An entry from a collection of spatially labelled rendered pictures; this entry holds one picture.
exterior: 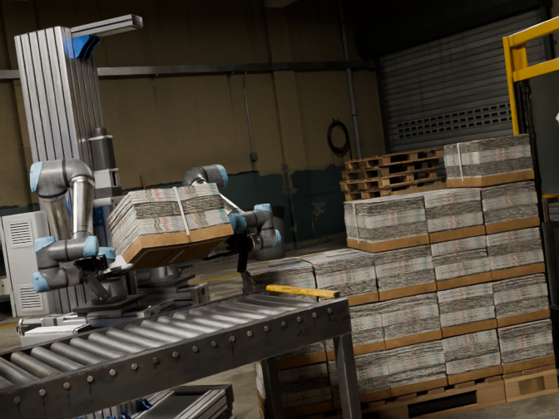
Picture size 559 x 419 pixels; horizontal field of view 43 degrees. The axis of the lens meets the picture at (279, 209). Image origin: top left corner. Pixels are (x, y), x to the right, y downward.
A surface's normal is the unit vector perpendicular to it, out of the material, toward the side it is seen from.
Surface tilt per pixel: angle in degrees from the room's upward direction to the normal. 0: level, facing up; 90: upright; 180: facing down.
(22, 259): 90
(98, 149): 90
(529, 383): 90
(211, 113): 90
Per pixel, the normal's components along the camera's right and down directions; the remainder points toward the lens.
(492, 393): 0.22, 0.02
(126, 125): 0.57, -0.04
